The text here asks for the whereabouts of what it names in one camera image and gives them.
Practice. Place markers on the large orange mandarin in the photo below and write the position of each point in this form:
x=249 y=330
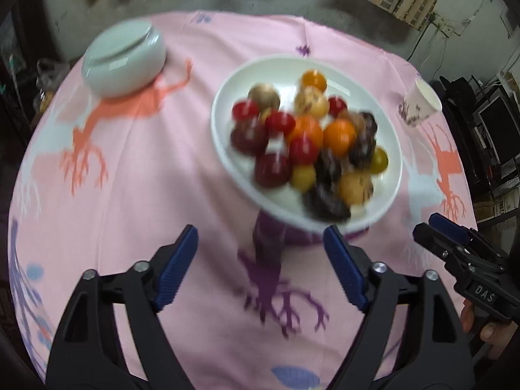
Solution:
x=309 y=127

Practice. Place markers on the floral paper cup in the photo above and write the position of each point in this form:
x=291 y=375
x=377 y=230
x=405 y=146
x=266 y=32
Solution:
x=419 y=103

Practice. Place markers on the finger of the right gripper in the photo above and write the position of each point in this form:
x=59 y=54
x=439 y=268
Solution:
x=455 y=227
x=443 y=247

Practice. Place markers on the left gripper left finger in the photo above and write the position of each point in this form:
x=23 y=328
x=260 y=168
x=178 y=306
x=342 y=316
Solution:
x=86 y=352

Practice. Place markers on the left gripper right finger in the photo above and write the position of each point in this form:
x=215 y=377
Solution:
x=433 y=353

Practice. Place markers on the white lidded ceramic jar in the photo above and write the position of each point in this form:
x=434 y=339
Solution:
x=124 y=59

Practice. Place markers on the person right hand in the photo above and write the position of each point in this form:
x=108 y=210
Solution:
x=497 y=335

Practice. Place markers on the small orange mandarin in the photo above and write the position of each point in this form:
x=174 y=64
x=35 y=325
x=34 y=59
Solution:
x=339 y=136

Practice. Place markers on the small tan round fruit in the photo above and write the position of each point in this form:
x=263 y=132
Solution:
x=303 y=178
x=265 y=114

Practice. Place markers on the yellow-orange tomato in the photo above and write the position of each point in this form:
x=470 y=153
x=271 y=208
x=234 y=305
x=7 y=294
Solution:
x=314 y=78

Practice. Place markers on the brown-green round fruit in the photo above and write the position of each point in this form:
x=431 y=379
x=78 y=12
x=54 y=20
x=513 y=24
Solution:
x=265 y=96

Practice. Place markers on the black equipment rack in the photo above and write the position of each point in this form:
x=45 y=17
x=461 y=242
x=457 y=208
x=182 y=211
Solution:
x=484 y=122

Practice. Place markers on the white oval plate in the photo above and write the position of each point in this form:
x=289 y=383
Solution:
x=285 y=203

